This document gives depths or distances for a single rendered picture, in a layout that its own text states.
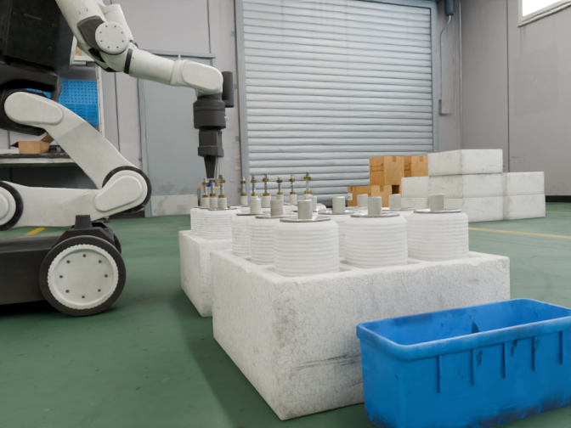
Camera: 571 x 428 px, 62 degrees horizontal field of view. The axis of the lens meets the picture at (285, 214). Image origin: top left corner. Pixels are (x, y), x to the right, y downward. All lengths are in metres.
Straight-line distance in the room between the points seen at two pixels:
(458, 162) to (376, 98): 3.82
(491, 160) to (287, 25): 4.01
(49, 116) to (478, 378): 1.25
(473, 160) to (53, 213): 3.03
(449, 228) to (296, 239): 0.25
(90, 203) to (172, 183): 4.92
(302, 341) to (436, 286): 0.22
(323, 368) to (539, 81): 6.83
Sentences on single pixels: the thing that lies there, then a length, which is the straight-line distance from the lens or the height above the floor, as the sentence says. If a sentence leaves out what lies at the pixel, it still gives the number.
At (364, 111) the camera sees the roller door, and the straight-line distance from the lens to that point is 7.32.
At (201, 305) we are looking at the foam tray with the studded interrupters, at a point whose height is 0.03.
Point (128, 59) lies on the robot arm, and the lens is 1.34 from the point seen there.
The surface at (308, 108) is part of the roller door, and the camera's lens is 6.92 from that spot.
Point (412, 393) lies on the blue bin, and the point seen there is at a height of 0.06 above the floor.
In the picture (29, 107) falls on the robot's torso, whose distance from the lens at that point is 1.51.
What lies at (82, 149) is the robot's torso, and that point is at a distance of 1.52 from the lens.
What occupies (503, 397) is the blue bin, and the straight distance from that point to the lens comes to 0.68.
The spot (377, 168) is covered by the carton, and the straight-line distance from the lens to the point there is 5.16.
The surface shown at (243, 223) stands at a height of 0.24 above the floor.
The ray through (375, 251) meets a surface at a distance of 0.71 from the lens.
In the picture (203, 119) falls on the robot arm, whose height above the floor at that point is 0.49.
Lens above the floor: 0.30
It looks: 3 degrees down
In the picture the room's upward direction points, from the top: 2 degrees counter-clockwise
